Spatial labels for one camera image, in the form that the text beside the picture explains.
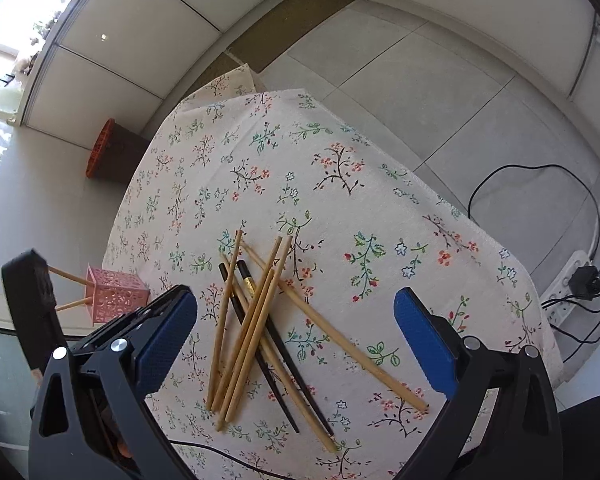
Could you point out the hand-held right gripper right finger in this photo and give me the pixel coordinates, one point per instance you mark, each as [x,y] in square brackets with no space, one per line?
[425,340]

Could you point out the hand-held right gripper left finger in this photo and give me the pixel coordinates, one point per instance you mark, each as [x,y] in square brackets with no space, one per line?
[166,340]

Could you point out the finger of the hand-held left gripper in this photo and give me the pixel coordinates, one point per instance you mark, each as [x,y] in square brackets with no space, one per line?
[27,285]

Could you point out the pink perforated utensil basket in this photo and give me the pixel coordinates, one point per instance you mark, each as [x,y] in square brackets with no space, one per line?
[120,297]

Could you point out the glass sliding door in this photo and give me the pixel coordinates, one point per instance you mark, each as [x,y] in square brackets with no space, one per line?
[0,385]

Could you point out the white power strip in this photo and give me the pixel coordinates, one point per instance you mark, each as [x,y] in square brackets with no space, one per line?
[562,295]

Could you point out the brown bin with orange rim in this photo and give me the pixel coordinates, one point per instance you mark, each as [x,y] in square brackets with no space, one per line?
[122,152]

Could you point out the floral tablecloth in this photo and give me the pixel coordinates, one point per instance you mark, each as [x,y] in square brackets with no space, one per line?
[330,200]

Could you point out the black power adapter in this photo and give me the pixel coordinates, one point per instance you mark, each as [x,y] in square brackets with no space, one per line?
[586,280]

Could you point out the windowsill plants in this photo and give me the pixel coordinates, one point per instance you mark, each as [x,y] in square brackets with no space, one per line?
[40,30]

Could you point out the white cabinet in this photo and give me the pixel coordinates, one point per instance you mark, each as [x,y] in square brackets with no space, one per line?
[130,35]

